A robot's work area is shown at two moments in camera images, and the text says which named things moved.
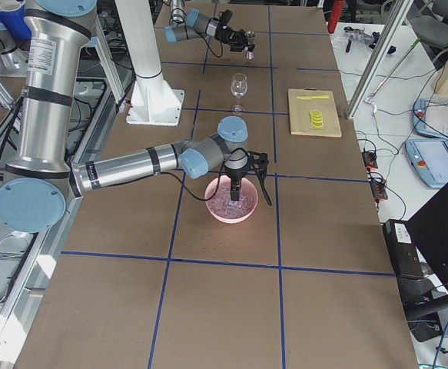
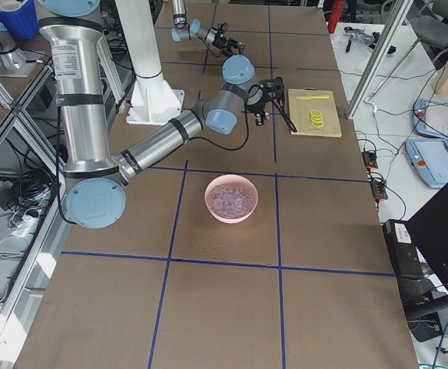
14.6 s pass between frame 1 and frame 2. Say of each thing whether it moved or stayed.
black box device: stayed
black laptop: stayed
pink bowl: stayed
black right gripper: moved
